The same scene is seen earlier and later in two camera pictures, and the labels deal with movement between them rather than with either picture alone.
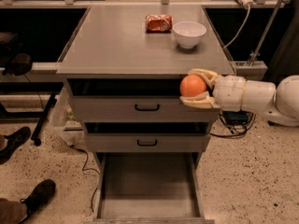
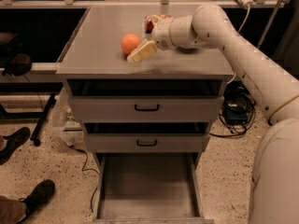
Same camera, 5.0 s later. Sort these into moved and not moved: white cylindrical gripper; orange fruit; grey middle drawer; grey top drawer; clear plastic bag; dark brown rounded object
Moved: white cylindrical gripper; orange fruit
Not moved: dark brown rounded object; grey middle drawer; clear plastic bag; grey top drawer
